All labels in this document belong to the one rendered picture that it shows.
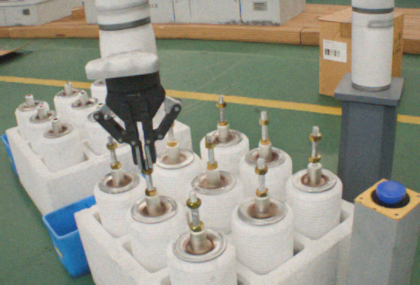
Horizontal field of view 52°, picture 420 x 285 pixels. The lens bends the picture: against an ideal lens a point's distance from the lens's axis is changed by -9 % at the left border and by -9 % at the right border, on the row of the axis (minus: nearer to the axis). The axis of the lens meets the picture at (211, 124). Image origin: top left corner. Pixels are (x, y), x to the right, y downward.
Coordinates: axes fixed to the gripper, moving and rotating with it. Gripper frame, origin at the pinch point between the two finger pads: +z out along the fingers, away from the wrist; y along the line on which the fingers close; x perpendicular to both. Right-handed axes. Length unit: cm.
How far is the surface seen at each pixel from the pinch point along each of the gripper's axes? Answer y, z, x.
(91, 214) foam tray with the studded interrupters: 14.0, 16.9, -10.2
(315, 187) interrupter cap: -25.5, 9.7, -1.7
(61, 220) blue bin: 25.2, 25.6, -21.4
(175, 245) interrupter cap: -3.7, 9.7, 9.6
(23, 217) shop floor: 43, 35, -37
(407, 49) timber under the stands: -112, 33, -155
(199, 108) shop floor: -5, 35, -103
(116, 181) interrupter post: 7.2, 8.9, -8.3
